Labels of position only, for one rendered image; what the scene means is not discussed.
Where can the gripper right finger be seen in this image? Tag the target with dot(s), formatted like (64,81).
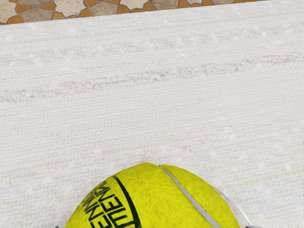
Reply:
(245,222)

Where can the yellow tennis ball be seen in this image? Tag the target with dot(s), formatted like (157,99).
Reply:
(154,202)

